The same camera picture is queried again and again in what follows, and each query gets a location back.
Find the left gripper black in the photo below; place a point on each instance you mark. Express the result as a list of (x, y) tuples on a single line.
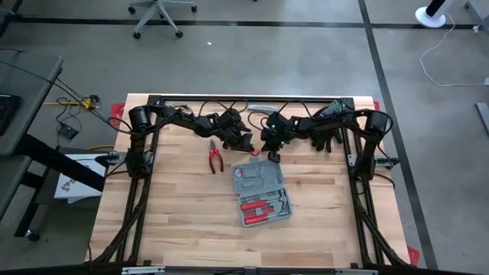
[(229, 124)]

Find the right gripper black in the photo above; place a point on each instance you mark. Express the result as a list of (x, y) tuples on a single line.
[(280, 131)]

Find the red black small tool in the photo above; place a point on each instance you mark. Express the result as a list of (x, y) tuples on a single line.
[(255, 152)]

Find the grey plastic tool case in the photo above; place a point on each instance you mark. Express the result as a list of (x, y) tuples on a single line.
[(260, 179)]

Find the small steel claw hammer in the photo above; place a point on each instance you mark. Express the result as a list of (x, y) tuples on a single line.
[(283, 200)]

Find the red bit holder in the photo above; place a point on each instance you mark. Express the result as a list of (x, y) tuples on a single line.
[(268, 211), (251, 214)]

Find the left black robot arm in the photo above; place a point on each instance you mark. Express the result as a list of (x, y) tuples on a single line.
[(179, 118)]

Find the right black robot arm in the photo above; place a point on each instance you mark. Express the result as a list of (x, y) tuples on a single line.
[(344, 116)]

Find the red white tape roll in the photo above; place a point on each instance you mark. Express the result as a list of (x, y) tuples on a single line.
[(238, 172)]

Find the grey utility knife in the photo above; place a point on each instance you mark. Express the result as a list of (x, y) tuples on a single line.
[(260, 108)]

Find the red table corner clamp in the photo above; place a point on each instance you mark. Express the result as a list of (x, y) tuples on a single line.
[(413, 256), (376, 104), (116, 110)]

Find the grey office chair base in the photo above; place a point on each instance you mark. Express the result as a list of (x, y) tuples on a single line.
[(158, 9)]

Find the white printed paper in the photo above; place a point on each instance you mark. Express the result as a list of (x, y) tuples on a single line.
[(76, 187)]

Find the black power adapter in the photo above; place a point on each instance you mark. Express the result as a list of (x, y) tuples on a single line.
[(68, 131)]

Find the black desk legs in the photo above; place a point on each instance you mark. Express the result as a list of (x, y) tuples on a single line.
[(57, 164)]

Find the white round floor stand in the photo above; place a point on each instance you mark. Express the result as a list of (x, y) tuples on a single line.
[(429, 19)]

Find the grey desk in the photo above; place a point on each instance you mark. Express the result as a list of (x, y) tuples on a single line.
[(30, 95)]

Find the grey floor plate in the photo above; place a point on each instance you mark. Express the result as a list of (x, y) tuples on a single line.
[(483, 114)]

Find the silver metal bracket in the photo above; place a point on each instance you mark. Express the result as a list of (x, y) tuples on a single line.
[(141, 271), (355, 272)]

